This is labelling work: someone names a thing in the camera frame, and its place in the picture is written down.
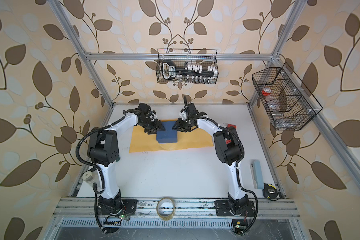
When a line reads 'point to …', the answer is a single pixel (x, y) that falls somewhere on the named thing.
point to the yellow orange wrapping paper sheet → (139, 141)
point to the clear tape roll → (165, 218)
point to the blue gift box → (168, 135)
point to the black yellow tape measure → (269, 191)
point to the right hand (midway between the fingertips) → (174, 129)
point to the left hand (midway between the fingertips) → (163, 128)
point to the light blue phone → (256, 170)
